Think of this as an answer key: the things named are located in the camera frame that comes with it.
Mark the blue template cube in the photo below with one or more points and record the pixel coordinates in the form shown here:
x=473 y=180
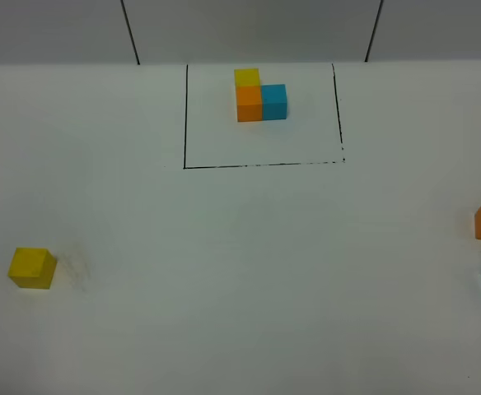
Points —
x=274 y=100

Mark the yellow template cube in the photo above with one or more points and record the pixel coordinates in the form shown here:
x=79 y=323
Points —
x=247 y=77

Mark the orange template cube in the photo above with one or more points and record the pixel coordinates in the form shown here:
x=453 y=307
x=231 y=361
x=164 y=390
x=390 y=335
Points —
x=249 y=104

